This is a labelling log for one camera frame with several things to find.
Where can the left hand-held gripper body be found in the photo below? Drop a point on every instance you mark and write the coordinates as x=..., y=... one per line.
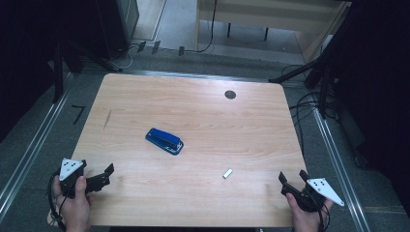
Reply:
x=69, y=167

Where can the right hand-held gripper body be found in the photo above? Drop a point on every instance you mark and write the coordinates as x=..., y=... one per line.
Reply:
x=324, y=190

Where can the silver staple strip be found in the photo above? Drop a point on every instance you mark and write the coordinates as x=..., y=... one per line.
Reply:
x=227, y=173

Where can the blue stapler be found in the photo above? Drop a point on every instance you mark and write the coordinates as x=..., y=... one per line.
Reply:
x=162, y=140

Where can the person's left hand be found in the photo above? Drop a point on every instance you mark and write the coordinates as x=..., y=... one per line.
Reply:
x=75, y=212

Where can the person's right hand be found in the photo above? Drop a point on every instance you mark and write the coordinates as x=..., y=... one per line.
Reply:
x=307, y=222

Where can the black stand leg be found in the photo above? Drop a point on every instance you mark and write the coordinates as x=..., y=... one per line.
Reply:
x=96, y=59
x=296, y=71

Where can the black round table grommet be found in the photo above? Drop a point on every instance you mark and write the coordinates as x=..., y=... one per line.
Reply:
x=230, y=94

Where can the black cabinet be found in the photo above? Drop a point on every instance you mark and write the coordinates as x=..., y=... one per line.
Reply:
x=116, y=25

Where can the light wooden furniture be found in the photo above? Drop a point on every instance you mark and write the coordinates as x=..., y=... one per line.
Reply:
x=274, y=13

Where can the metal floor rail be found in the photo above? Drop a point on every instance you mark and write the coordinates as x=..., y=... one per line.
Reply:
x=32, y=151
x=338, y=167

